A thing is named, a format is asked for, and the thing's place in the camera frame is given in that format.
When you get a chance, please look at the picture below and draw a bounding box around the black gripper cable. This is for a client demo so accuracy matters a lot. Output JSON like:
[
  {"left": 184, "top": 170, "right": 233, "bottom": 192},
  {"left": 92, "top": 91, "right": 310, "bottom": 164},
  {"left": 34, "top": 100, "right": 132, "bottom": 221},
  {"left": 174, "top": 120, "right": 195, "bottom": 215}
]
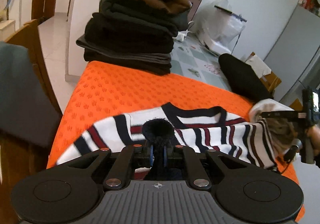
[{"left": 274, "top": 145, "right": 300, "bottom": 176}]

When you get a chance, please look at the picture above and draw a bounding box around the orange patterned mat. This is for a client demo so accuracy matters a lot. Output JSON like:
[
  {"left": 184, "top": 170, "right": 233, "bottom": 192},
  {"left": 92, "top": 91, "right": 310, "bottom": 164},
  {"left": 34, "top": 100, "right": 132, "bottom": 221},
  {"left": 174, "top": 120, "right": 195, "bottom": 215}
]
[{"left": 46, "top": 60, "right": 307, "bottom": 222}]

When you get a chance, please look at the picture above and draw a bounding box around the stack of dark folded clothes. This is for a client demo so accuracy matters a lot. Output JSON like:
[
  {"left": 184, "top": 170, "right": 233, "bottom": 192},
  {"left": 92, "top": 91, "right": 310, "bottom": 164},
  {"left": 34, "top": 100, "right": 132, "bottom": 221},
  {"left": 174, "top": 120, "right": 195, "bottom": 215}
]
[{"left": 76, "top": 0, "right": 190, "bottom": 76}]

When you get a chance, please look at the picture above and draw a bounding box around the beige cloth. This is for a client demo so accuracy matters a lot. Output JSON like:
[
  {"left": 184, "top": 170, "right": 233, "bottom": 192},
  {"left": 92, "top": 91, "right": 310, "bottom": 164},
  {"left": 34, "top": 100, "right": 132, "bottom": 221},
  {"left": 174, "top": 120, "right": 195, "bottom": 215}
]
[{"left": 244, "top": 51, "right": 272, "bottom": 78}]

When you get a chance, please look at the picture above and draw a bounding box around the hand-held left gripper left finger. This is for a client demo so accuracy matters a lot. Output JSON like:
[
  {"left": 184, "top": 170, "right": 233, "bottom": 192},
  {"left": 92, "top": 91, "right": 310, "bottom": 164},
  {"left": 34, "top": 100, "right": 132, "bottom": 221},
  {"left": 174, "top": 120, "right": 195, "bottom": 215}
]
[{"left": 57, "top": 143, "right": 153, "bottom": 188}]

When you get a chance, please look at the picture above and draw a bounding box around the grey cloth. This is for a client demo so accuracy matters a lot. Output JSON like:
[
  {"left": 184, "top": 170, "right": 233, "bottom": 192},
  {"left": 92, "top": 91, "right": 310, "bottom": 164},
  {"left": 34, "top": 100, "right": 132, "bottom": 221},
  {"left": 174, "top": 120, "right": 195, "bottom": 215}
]
[{"left": 0, "top": 41, "right": 63, "bottom": 148}]

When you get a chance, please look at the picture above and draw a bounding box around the person's right hand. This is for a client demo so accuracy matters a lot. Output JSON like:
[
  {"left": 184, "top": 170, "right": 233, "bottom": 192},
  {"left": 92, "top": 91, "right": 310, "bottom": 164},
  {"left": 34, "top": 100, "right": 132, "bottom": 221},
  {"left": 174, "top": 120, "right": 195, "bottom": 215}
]
[{"left": 307, "top": 125, "right": 320, "bottom": 157}]

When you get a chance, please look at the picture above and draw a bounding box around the striped white sweater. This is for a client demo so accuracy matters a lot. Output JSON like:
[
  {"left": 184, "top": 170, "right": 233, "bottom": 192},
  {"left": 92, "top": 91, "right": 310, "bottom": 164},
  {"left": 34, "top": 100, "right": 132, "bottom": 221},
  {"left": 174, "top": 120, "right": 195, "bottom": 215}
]
[{"left": 56, "top": 103, "right": 297, "bottom": 182}]

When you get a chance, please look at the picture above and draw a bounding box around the cream sweatshirt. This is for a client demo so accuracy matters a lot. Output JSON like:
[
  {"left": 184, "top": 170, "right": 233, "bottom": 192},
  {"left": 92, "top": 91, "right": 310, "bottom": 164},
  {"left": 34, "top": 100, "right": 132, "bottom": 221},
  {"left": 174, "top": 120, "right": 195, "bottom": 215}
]
[{"left": 249, "top": 98, "right": 300, "bottom": 162}]

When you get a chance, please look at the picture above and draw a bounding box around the black garment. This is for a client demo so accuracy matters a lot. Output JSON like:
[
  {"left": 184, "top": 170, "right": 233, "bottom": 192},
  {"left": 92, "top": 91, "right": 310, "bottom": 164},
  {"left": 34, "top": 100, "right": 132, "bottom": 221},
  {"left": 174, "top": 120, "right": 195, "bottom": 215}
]
[{"left": 218, "top": 53, "right": 274, "bottom": 101}]

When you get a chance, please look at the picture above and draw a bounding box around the green checked tablecloth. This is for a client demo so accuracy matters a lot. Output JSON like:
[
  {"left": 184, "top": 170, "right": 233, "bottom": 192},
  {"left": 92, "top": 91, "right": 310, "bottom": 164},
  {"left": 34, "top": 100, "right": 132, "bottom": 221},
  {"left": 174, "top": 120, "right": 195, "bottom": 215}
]
[{"left": 170, "top": 34, "right": 240, "bottom": 92}]

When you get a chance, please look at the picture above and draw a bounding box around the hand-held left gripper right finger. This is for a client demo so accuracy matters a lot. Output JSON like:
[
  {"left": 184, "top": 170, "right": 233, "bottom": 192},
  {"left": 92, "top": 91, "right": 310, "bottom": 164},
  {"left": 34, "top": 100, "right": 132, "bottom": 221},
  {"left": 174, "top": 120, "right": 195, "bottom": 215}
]
[{"left": 164, "top": 144, "right": 253, "bottom": 188}]

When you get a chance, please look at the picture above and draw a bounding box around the grey refrigerator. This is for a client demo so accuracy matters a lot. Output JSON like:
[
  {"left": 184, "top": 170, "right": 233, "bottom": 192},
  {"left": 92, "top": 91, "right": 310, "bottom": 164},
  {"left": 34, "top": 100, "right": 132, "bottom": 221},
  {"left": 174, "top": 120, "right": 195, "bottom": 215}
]
[{"left": 264, "top": 5, "right": 320, "bottom": 104}]

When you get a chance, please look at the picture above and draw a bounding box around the white plastic bag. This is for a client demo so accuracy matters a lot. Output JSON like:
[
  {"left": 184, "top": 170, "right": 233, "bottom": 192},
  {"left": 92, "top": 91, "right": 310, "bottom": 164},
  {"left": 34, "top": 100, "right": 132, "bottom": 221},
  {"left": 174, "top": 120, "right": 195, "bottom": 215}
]
[{"left": 191, "top": 0, "right": 247, "bottom": 47}]

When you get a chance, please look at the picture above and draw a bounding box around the black flat tool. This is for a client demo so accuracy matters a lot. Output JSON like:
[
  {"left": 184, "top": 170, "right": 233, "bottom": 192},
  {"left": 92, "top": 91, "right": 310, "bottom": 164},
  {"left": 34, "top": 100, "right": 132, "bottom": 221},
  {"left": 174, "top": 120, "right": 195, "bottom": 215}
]
[{"left": 214, "top": 5, "right": 248, "bottom": 23}]

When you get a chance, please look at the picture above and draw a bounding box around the cream low cabinet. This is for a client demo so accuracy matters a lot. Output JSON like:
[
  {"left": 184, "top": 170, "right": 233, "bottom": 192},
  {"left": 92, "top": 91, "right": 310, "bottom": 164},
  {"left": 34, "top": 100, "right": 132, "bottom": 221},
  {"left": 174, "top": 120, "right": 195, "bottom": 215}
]
[{"left": 0, "top": 20, "right": 16, "bottom": 39}]

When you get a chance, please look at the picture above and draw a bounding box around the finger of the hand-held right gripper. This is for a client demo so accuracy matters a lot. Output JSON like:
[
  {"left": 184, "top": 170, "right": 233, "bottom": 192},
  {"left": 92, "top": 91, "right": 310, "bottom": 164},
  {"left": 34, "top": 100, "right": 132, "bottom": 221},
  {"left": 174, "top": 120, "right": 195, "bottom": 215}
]
[{"left": 261, "top": 111, "right": 307, "bottom": 119}]

